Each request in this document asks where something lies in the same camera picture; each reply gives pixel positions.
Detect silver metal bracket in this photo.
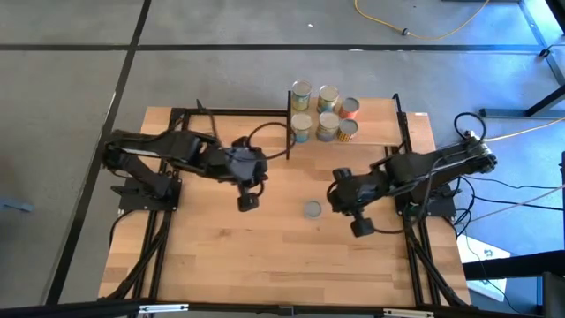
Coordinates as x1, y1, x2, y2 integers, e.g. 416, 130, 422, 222
382, 307, 434, 318
139, 303, 190, 314

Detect black metal table frame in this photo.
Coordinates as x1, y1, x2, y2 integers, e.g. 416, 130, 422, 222
99, 105, 472, 309

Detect yellow floor cable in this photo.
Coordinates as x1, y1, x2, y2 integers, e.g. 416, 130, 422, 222
354, 0, 490, 42

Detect corn tin can green-yellow label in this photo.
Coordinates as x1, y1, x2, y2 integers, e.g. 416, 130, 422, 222
290, 79, 313, 112

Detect yellow dotted label tin can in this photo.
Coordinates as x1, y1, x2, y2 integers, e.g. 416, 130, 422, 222
336, 118, 359, 143

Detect blue salmon tin can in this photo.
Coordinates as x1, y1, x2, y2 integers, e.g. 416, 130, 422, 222
303, 200, 323, 220

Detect blue-grey label tin can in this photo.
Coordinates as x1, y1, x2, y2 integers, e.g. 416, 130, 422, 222
315, 110, 341, 143

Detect black metal crossbar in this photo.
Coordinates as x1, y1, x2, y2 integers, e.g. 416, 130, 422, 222
0, 299, 565, 318

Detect orange circle-pattern tin can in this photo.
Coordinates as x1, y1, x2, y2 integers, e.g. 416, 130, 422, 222
338, 96, 361, 120

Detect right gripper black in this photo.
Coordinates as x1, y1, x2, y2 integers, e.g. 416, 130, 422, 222
327, 167, 388, 239

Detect cream extension cable with plug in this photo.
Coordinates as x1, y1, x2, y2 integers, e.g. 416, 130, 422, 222
463, 117, 565, 147

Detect black shelf post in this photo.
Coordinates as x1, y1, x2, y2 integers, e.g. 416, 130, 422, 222
285, 90, 293, 161
384, 92, 405, 163

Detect metal stand legs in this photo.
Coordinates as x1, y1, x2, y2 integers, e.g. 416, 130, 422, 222
479, 0, 565, 119

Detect black desk bar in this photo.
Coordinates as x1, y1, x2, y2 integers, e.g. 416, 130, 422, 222
462, 249, 565, 318

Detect black floor cable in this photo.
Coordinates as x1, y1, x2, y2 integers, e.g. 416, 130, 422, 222
454, 174, 565, 231

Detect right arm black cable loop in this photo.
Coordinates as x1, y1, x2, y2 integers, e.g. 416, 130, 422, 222
454, 111, 487, 143

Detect wooden shelf board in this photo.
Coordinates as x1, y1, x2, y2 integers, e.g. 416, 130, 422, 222
290, 96, 403, 147

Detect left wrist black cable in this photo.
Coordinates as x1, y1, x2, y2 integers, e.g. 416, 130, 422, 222
245, 121, 291, 162

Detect grey floor cable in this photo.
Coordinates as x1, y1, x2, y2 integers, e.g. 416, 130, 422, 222
467, 185, 565, 224

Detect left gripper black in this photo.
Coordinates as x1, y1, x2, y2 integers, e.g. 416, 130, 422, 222
222, 145, 269, 213

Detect tomatoes tin can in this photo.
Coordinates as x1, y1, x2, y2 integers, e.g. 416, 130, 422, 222
290, 112, 313, 144
317, 84, 341, 115

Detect white paper sheet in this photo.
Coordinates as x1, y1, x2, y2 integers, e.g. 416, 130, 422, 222
456, 232, 512, 302

